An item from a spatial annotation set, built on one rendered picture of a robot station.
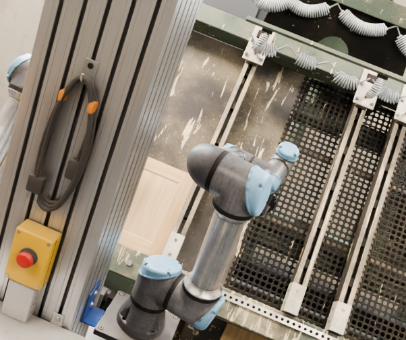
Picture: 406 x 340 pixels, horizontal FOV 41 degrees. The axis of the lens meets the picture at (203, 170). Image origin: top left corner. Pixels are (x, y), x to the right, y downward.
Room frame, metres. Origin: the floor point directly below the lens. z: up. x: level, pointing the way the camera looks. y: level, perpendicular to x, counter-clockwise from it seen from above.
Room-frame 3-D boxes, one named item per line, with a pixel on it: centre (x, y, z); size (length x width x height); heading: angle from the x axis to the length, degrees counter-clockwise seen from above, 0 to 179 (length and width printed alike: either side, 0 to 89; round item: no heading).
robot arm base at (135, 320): (1.41, 0.01, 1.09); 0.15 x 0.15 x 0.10
